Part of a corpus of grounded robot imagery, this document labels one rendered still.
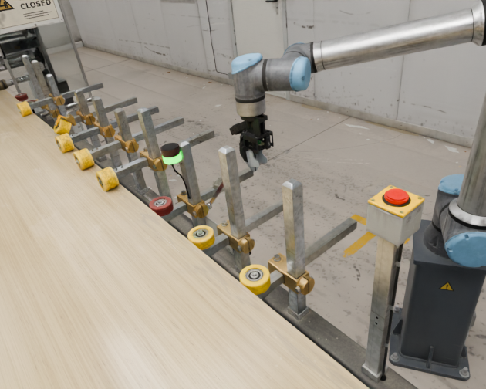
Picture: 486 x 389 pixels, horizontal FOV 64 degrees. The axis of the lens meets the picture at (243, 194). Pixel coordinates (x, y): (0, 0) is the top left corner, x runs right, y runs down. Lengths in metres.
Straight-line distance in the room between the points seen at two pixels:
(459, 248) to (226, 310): 0.73
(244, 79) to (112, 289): 0.68
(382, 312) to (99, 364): 0.62
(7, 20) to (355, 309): 2.94
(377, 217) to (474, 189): 0.58
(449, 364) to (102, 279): 1.48
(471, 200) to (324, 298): 1.12
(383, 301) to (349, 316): 1.24
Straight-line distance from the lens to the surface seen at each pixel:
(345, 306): 2.16
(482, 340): 2.18
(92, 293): 1.13
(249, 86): 1.15
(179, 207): 1.41
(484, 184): 1.26
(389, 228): 0.73
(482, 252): 1.36
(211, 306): 0.98
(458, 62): 3.58
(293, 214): 0.93
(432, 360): 2.00
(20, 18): 3.39
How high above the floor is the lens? 1.63
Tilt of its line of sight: 33 degrees down
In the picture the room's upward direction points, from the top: 7 degrees counter-clockwise
